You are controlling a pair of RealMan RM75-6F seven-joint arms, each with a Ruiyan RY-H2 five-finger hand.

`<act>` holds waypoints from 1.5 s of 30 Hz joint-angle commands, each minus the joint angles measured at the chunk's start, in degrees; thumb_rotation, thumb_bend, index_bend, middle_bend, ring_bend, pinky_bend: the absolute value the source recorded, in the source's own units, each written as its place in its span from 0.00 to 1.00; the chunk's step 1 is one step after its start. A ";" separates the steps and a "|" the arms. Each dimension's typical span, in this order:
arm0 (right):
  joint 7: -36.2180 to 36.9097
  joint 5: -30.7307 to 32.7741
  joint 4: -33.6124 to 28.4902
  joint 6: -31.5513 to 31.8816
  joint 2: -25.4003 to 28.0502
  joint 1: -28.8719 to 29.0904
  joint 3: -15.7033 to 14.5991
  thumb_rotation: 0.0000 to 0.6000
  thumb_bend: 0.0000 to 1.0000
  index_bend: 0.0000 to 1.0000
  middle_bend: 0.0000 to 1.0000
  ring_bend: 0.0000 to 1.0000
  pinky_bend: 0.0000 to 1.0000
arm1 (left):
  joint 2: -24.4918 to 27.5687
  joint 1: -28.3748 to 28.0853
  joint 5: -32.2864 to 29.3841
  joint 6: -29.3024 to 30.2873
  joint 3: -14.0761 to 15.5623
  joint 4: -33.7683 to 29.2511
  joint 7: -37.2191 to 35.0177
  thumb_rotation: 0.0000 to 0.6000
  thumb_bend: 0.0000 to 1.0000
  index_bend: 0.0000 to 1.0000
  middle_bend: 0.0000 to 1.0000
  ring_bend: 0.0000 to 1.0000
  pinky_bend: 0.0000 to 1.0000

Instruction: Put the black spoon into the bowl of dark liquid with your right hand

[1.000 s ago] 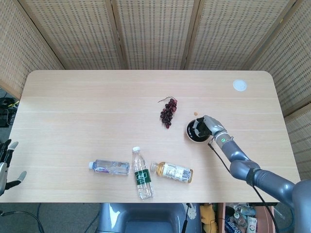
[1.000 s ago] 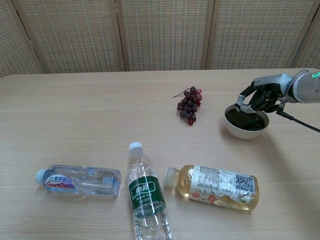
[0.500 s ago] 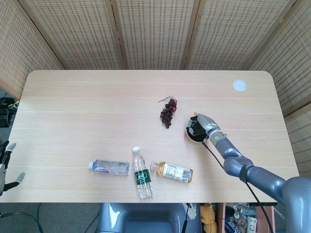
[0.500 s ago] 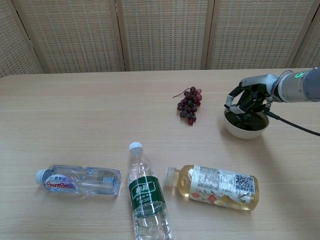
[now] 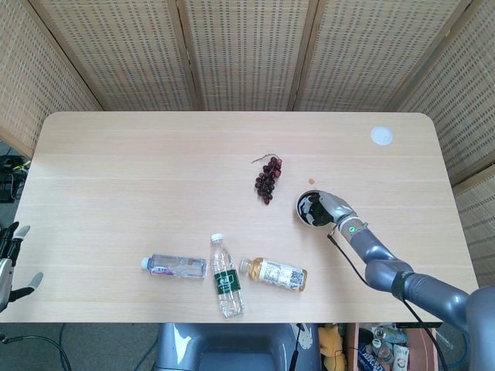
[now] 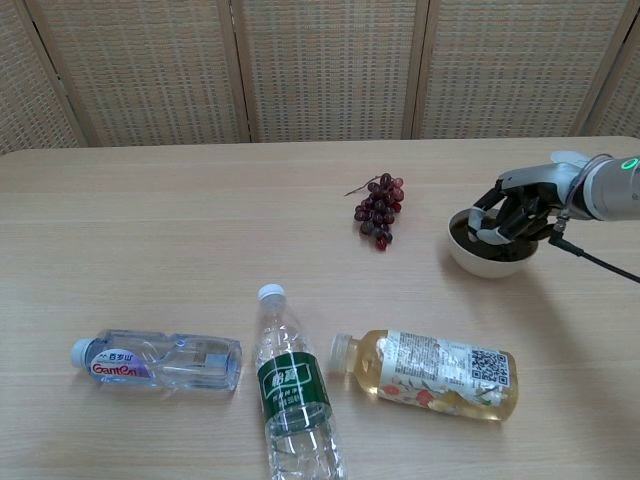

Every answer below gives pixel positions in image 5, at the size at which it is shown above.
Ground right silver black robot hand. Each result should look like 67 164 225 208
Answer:
309 191 357 227

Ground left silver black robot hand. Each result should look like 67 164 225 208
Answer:
0 221 45 312

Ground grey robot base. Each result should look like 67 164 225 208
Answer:
153 322 322 371

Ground bowl with dark liquid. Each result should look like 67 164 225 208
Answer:
295 189 336 229

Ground yellow tea bottle white label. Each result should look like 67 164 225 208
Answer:
240 256 309 293

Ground clear bottle with green label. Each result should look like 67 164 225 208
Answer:
210 233 247 320

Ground clear bottle with purple label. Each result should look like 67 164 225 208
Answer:
139 253 207 279

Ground dark red grape bunch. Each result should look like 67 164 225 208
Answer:
251 153 283 206

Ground white round table grommet cap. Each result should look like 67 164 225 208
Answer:
370 125 395 147

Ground black equipment on floor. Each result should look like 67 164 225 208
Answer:
0 154 31 203

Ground white perforated plate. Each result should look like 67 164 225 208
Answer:
295 323 315 351

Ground yellow cloth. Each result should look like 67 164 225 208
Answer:
319 323 349 371

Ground brown box of clutter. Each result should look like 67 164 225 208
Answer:
357 322 440 371

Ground woven bamboo folding screen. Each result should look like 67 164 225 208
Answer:
0 0 495 287

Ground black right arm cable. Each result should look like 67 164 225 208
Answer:
326 227 446 371

